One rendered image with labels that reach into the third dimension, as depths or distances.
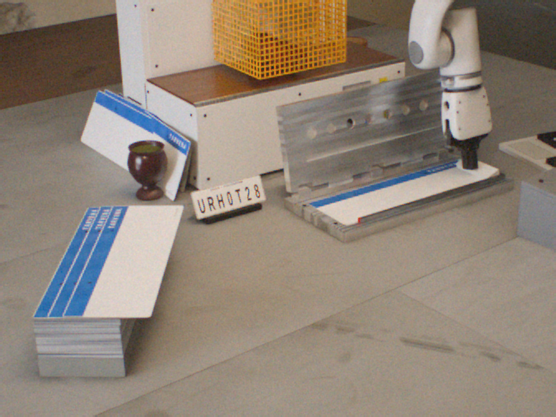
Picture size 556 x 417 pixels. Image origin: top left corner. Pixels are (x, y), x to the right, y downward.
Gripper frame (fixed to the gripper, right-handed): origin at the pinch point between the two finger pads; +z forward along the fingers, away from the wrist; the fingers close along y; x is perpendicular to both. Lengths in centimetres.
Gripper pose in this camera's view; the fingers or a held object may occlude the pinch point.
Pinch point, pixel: (469, 160)
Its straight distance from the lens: 222.3
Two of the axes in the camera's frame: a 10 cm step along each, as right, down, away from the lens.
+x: -5.3, -1.2, 8.4
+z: 1.4, 9.6, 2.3
